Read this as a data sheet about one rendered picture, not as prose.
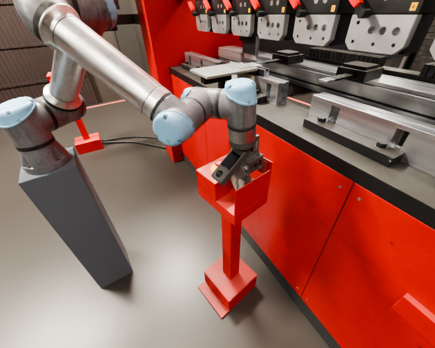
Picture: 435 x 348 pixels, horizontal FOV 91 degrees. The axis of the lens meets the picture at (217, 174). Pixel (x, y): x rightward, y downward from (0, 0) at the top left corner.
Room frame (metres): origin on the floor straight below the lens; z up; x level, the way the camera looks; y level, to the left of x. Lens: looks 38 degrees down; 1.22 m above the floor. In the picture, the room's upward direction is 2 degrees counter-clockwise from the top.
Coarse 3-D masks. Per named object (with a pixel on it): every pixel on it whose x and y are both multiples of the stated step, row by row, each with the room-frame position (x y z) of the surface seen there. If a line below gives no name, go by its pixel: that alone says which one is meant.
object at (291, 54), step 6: (276, 54) 1.26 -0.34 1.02; (282, 54) 1.23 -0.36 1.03; (288, 54) 1.20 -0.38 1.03; (294, 54) 1.21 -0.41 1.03; (300, 54) 1.23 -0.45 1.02; (270, 60) 1.20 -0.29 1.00; (276, 60) 1.20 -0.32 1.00; (282, 60) 1.21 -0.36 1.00; (288, 60) 1.18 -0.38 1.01; (294, 60) 1.20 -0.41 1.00; (300, 60) 1.22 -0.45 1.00
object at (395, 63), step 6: (426, 36) 4.75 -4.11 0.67; (432, 36) 4.83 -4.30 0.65; (426, 42) 4.41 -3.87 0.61; (432, 42) 4.41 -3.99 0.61; (420, 48) 4.40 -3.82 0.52; (426, 48) 4.41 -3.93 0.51; (420, 54) 4.40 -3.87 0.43; (426, 54) 4.41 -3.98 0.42; (390, 60) 4.44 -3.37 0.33; (396, 60) 4.38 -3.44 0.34; (414, 60) 4.40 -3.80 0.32; (420, 60) 4.41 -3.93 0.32; (426, 60) 4.42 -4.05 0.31; (432, 60) 4.43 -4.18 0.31; (390, 66) 4.38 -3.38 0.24; (396, 66) 4.38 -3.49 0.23; (414, 66) 4.41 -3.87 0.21; (420, 66) 4.42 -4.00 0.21
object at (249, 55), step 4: (244, 40) 1.18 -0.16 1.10; (248, 40) 1.16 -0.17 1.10; (252, 40) 1.13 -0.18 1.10; (256, 40) 1.11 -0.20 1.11; (244, 44) 1.18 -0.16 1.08; (248, 44) 1.15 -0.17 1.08; (252, 44) 1.13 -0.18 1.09; (256, 44) 1.11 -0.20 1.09; (244, 48) 1.18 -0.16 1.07; (248, 48) 1.15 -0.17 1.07; (252, 48) 1.12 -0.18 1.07; (256, 48) 1.11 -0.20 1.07; (244, 52) 1.18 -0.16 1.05; (248, 52) 1.15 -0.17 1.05; (252, 52) 1.12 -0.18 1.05; (256, 52) 1.11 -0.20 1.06; (244, 56) 1.19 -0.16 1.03; (248, 56) 1.17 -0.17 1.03; (252, 56) 1.14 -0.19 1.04; (256, 56) 1.11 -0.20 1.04
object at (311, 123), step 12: (312, 120) 0.69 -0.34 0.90; (324, 132) 0.63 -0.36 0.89; (336, 132) 0.60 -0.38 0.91; (348, 132) 0.59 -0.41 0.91; (348, 144) 0.55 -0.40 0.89; (360, 144) 0.52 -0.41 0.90; (372, 144) 0.52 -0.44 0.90; (372, 156) 0.49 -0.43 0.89; (384, 156) 0.46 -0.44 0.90; (396, 156) 0.45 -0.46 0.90
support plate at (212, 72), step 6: (210, 66) 1.14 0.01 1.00; (216, 66) 1.14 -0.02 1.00; (222, 66) 1.13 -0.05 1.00; (228, 66) 1.12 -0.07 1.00; (198, 72) 1.02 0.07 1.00; (204, 72) 1.02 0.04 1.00; (210, 72) 1.01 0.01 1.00; (216, 72) 1.01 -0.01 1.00; (222, 72) 1.00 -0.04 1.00; (228, 72) 1.00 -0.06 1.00; (234, 72) 1.01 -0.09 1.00; (240, 72) 1.02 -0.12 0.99; (210, 78) 0.95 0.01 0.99
